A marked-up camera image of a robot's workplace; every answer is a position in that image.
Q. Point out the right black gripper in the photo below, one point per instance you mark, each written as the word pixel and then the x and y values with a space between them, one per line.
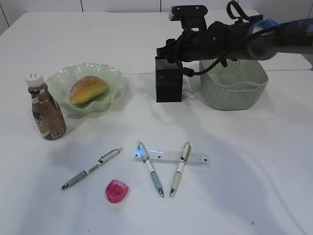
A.
pixel 193 47

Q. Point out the sugared bread roll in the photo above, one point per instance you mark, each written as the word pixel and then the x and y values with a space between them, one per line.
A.
pixel 87 89

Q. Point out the transparent plastic ruler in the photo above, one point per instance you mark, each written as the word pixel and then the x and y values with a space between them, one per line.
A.
pixel 171 157

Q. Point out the brown coffee drink bottle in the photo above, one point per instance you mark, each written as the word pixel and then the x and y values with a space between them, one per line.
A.
pixel 45 110

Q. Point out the pink pencil sharpener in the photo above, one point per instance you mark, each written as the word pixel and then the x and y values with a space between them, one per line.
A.
pixel 116 190

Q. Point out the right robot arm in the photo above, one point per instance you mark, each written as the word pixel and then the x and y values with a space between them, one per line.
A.
pixel 260 40

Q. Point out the black mesh pen holder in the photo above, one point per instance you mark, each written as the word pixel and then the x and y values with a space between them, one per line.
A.
pixel 168 81

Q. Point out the green plastic basket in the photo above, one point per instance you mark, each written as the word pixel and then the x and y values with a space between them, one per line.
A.
pixel 235 87

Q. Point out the cream grip pen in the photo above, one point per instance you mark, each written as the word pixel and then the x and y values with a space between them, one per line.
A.
pixel 183 158

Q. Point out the blue grip pen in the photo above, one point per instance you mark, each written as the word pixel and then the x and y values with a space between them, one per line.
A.
pixel 150 169

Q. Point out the grey grip pen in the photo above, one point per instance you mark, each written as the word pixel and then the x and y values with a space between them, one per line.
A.
pixel 83 174

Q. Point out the green wavy glass plate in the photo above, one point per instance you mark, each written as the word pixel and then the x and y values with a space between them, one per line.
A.
pixel 60 84

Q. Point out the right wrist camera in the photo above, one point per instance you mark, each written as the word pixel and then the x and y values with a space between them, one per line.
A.
pixel 190 16

